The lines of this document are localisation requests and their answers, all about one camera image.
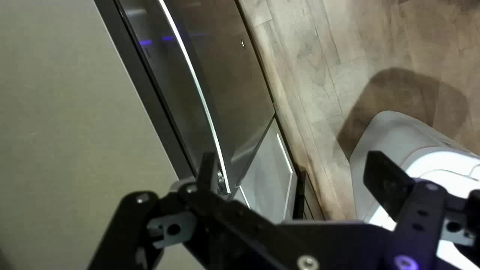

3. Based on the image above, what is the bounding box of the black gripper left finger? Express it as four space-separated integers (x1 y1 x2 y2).
88 151 223 270

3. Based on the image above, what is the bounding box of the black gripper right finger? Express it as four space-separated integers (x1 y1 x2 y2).
364 148 480 270

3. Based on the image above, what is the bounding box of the narrow white base cabinet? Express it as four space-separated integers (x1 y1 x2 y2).
0 0 203 270

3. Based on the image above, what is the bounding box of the stainless steel dishwasher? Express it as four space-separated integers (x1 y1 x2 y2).
95 0 302 222

